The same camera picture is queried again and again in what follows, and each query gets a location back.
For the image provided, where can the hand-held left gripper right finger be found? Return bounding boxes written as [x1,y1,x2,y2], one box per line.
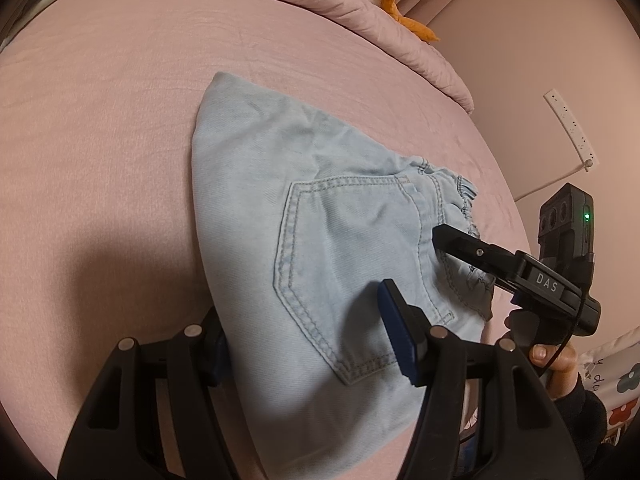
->
[377,278,586,480]

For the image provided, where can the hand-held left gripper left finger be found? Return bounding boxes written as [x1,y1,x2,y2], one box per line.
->
[57,305,242,480]

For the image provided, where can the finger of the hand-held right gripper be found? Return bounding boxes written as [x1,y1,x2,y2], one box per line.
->
[431,224,526,292]

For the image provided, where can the light blue denim pants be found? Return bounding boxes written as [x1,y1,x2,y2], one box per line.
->
[191,71,497,480]

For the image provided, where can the person's right forearm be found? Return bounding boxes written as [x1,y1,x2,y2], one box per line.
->
[549,372,610,463]

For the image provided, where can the person's right hand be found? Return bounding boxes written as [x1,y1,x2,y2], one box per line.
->
[502,310,581,401]

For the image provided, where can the white power strip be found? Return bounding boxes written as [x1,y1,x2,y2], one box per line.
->
[543,88,599,172]

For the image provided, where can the pink bed sheet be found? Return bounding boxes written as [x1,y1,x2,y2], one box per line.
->
[0,0,537,480]

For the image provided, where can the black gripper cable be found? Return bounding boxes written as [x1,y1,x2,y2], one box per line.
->
[547,254,599,376]

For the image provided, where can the white power cable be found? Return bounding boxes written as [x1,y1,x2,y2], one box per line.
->
[514,159,595,204]

